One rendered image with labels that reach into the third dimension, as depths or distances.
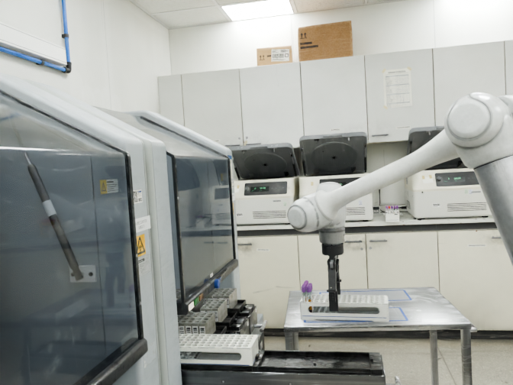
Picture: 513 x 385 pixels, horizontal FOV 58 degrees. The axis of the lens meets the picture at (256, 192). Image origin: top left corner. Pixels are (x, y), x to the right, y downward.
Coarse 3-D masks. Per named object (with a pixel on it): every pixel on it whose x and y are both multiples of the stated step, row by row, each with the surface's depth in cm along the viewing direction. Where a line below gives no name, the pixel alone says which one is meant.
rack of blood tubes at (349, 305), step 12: (300, 300) 162; (312, 300) 161; (324, 300) 161; (348, 300) 160; (360, 300) 159; (372, 300) 158; (384, 300) 157; (300, 312) 161; (312, 312) 160; (324, 312) 159; (336, 312) 163; (348, 312) 164; (360, 312) 163; (372, 312) 162; (384, 312) 153
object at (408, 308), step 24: (384, 288) 194; (408, 288) 192; (432, 288) 190; (288, 312) 169; (408, 312) 161; (432, 312) 160; (456, 312) 158; (288, 336) 155; (432, 336) 191; (432, 360) 191; (432, 384) 193
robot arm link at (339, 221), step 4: (320, 184) 159; (324, 184) 157; (328, 184) 157; (332, 184) 157; (336, 184) 157; (320, 188) 158; (324, 188) 156; (328, 188) 156; (332, 188) 156; (336, 188) 156; (344, 208) 158; (340, 212) 155; (344, 212) 158; (340, 216) 156; (344, 216) 158; (336, 220) 154; (340, 220) 156; (344, 220) 159; (332, 224) 155; (336, 224) 156; (340, 224) 157
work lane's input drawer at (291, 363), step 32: (288, 352) 135; (320, 352) 133; (352, 352) 131; (192, 384) 129; (224, 384) 127; (256, 384) 125; (288, 384) 123; (320, 384) 122; (352, 384) 120; (384, 384) 118
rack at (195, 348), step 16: (192, 336) 138; (208, 336) 139; (224, 336) 137; (240, 336) 137; (256, 336) 135; (192, 352) 136; (208, 352) 139; (224, 352) 138; (240, 352) 127; (256, 352) 134
